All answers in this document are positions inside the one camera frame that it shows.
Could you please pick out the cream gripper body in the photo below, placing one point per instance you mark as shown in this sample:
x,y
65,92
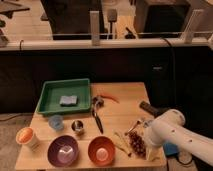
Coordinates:
x,y
151,153

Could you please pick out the bunch of dark grapes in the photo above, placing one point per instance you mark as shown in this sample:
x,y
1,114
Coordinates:
x,y
137,144

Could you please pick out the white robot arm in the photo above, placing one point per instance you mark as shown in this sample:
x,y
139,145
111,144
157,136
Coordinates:
x,y
169,127

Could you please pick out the red bowl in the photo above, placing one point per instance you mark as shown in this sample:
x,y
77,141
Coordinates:
x,y
101,151

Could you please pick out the purple bowl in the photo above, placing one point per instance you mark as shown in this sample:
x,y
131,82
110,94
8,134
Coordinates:
x,y
63,151

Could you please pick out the blue box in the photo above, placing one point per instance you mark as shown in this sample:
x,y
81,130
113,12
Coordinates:
x,y
170,149

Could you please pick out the blue cloth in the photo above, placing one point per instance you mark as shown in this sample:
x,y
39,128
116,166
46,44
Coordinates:
x,y
147,123

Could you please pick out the metal spoon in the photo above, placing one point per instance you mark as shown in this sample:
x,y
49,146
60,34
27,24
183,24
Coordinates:
x,y
138,122

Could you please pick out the orange carrot toy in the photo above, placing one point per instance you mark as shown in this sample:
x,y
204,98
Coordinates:
x,y
110,97

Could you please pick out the small blue plastic cup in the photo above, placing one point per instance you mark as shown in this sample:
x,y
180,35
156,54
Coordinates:
x,y
56,122

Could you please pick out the blue sponge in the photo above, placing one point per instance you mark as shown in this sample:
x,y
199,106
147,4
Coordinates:
x,y
68,100

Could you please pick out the green plastic tray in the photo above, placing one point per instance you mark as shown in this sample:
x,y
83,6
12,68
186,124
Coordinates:
x,y
52,91

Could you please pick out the orange and white cup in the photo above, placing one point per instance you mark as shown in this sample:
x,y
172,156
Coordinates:
x,y
27,137

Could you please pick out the black handled tool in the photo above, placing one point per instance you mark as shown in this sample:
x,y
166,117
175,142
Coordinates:
x,y
152,110

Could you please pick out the black handled can opener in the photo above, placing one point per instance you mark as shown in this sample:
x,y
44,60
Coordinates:
x,y
97,103

